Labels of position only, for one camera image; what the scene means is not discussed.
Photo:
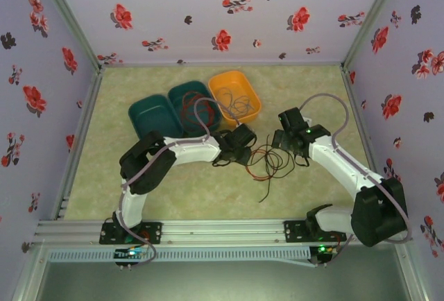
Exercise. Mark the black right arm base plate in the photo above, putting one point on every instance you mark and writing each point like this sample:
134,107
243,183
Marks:
295,231

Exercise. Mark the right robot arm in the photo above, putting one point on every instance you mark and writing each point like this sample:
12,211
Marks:
343,165

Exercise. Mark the aluminium table end rail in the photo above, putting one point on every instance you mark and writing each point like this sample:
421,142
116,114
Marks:
222,64

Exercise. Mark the aluminium table side rail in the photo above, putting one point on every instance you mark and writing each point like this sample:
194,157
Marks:
88,107
355,107

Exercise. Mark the aluminium mounting rail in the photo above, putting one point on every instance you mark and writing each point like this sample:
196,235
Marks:
222,231

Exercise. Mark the aluminium lower frame bar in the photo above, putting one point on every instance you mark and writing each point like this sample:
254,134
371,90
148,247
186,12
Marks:
411,273
29,273

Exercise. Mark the teal plastic bin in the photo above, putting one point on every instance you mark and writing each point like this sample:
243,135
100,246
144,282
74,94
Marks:
152,117
201,120

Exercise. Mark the orange plastic bin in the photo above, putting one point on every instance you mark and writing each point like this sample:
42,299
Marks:
236,80

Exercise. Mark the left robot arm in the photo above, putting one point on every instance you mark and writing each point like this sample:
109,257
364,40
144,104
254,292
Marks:
190,148

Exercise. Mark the aluminium frame post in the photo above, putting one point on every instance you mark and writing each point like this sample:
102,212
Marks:
66,13
374,13

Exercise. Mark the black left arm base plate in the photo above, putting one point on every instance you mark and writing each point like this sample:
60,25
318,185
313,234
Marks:
152,233

